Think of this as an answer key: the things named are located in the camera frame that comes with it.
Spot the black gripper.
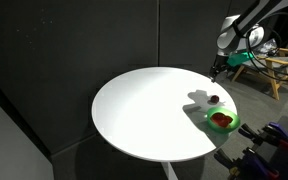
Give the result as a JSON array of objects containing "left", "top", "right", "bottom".
[{"left": 209, "top": 55, "right": 228, "bottom": 82}]

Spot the dark red plum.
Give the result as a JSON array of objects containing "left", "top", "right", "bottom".
[{"left": 210, "top": 95, "right": 219, "bottom": 103}]

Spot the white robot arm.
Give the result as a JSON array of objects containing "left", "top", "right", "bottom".
[{"left": 209, "top": 0, "right": 288, "bottom": 82}]

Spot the green plastic bowl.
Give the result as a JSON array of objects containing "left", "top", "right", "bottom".
[{"left": 207, "top": 107, "right": 240, "bottom": 134}]

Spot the large red apple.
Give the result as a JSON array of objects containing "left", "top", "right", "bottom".
[{"left": 211, "top": 113, "right": 228, "bottom": 127}]

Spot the small red tomato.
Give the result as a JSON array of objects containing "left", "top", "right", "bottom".
[{"left": 225, "top": 116, "right": 233, "bottom": 124}]

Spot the wooden chair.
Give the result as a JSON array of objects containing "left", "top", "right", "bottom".
[{"left": 232, "top": 48, "right": 288, "bottom": 100}]

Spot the round white table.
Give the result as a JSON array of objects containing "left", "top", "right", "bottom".
[{"left": 91, "top": 67, "right": 237, "bottom": 180}]

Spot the purple black clamp left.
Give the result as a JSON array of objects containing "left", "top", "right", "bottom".
[{"left": 238, "top": 122, "right": 288, "bottom": 149}]

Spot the purple black clamp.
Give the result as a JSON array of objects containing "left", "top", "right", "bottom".
[
  {"left": 214, "top": 148, "right": 280, "bottom": 180},
  {"left": 238, "top": 122, "right": 288, "bottom": 149}
]

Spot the purple black clamp right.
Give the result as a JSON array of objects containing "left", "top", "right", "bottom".
[{"left": 214, "top": 148, "right": 280, "bottom": 180}]

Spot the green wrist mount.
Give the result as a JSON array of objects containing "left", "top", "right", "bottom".
[{"left": 227, "top": 52, "right": 254, "bottom": 67}]

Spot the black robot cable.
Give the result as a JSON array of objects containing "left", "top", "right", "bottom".
[{"left": 245, "top": 11, "right": 288, "bottom": 83}]

